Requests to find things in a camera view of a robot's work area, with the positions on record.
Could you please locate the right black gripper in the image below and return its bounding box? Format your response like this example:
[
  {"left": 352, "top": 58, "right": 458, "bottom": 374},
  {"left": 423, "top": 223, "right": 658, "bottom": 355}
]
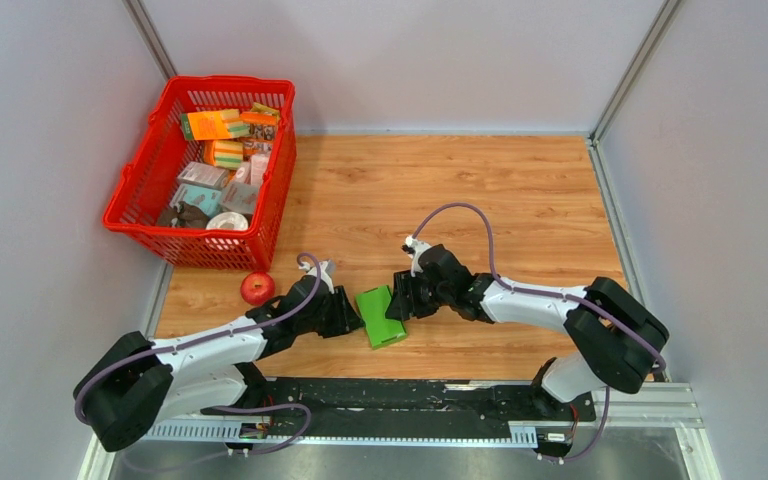
[{"left": 385, "top": 269, "right": 453, "bottom": 322}]

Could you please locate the green paper box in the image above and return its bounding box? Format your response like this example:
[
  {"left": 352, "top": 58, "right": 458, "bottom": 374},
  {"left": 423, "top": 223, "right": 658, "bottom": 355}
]
[{"left": 355, "top": 285, "right": 408, "bottom": 350}]

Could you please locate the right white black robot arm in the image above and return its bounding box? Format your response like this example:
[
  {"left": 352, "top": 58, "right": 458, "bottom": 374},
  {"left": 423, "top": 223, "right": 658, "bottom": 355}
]
[{"left": 386, "top": 243, "right": 669, "bottom": 419}]

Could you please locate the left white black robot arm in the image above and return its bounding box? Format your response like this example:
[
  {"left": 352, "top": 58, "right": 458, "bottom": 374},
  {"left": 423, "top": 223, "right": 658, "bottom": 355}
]
[{"left": 73, "top": 274, "right": 364, "bottom": 452}]

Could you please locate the red apple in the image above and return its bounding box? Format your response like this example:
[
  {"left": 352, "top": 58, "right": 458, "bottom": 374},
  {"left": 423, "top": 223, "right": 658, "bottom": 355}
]
[{"left": 239, "top": 271, "right": 276, "bottom": 306}]

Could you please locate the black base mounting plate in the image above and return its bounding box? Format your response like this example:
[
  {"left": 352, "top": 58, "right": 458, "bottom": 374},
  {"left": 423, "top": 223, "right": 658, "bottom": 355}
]
[{"left": 236, "top": 377, "right": 597, "bottom": 440}]

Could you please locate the white tape roll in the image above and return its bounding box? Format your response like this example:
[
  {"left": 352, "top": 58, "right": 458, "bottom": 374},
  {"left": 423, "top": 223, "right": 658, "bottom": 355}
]
[{"left": 206, "top": 211, "right": 249, "bottom": 231}]

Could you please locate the grey pink carton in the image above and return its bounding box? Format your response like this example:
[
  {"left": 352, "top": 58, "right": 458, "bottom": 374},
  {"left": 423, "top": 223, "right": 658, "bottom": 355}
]
[{"left": 219, "top": 181, "right": 260, "bottom": 215}]

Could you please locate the teal small carton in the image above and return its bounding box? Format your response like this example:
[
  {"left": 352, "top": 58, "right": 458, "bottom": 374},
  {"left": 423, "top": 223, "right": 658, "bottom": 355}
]
[{"left": 169, "top": 184, "right": 222, "bottom": 217}]

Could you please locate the striped sponge stack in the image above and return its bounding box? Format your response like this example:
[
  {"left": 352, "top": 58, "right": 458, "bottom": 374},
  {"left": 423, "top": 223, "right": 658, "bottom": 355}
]
[{"left": 202, "top": 140, "right": 244, "bottom": 170}]

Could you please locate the grey small carton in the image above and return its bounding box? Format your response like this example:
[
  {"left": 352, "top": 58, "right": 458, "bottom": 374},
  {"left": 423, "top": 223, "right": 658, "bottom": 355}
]
[{"left": 176, "top": 162, "right": 230, "bottom": 190}]

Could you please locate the orange sponge pack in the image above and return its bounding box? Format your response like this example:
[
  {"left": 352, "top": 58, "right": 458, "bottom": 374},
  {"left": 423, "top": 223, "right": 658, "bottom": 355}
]
[{"left": 179, "top": 109, "right": 249, "bottom": 141}]

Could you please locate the red plastic basket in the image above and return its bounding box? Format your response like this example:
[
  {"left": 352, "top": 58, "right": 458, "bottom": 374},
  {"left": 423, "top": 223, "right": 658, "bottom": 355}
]
[{"left": 102, "top": 75, "right": 297, "bottom": 270}]

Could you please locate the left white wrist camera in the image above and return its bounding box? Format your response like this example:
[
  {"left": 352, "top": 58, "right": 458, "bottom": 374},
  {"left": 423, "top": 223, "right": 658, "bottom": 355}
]
[{"left": 298, "top": 259, "right": 336, "bottom": 293}]

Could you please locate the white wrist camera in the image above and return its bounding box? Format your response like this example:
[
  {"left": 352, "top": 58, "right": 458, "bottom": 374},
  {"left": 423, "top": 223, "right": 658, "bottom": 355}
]
[
  {"left": 402, "top": 235, "right": 431, "bottom": 277},
  {"left": 298, "top": 259, "right": 336, "bottom": 293}
]

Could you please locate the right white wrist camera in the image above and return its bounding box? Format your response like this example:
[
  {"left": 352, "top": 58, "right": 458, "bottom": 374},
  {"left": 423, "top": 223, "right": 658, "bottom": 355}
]
[{"left": 402, "top": 235, "right": 431, "bottom": 277}]

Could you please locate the aluminium frame rail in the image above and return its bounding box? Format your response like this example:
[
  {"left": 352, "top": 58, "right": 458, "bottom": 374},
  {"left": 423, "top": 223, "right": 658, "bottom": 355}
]
[{"left": 79, "top": 377, "right": 721, "bottom": 479}]

